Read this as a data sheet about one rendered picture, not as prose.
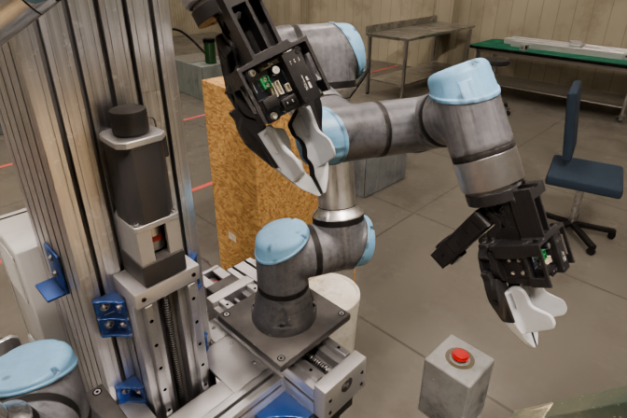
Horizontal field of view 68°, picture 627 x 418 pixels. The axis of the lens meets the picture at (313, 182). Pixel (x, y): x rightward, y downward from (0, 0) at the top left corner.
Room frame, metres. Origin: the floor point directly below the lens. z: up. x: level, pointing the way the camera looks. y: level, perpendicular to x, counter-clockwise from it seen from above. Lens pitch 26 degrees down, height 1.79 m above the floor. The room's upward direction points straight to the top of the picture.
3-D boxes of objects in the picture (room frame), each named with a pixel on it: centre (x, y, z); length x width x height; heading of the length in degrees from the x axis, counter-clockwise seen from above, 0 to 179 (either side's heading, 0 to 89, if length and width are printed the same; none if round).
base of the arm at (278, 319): (0.85, 0.07, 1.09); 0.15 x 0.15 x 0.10
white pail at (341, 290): (1.77, -0.08, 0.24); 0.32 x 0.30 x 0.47; 136
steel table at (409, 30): (7.11, -1.61, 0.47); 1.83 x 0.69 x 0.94; 136
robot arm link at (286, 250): (0.86, 0.06, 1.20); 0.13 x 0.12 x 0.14; 110
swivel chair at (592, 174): (2.89, -1.83, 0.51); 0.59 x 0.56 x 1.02; 39
